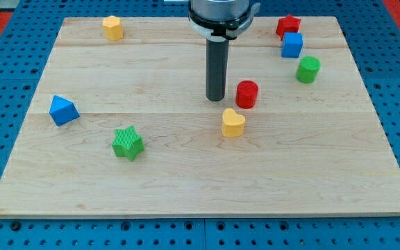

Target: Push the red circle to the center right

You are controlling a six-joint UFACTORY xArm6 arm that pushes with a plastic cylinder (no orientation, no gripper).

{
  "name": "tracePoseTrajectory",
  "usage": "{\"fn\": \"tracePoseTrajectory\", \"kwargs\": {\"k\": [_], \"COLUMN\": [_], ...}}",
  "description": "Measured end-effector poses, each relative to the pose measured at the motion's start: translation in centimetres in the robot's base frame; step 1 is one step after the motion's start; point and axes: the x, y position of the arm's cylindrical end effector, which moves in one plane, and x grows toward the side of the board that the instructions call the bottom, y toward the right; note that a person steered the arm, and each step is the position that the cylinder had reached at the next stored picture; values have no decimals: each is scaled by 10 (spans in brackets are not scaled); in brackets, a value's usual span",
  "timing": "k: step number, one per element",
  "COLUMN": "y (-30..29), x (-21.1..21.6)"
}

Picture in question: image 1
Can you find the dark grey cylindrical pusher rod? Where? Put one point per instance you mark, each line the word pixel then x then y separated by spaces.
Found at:
pixel 216 69

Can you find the red cylinder block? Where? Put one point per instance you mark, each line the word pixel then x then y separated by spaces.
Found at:
pixel 246 94

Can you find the red star block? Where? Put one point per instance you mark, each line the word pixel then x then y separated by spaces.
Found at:
pixel 287 24

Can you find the blue cube block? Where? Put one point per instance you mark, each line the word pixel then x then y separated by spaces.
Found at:
pixel 292 45

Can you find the yellow heart block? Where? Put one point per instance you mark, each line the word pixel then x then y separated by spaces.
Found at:
pixel 232 123

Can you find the green cylinder block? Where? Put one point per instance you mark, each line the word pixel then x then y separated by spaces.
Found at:
pixel 308 69

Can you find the yellow hexagon block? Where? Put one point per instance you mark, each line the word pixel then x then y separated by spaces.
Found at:
pixel 113 29

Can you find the light wooden board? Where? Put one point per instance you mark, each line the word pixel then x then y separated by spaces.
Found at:
pixel 307 150

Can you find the green star block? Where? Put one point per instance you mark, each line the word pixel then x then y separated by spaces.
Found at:
pixel 127 143

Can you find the blue triangle block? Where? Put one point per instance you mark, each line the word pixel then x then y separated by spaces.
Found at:
pixel 62 111

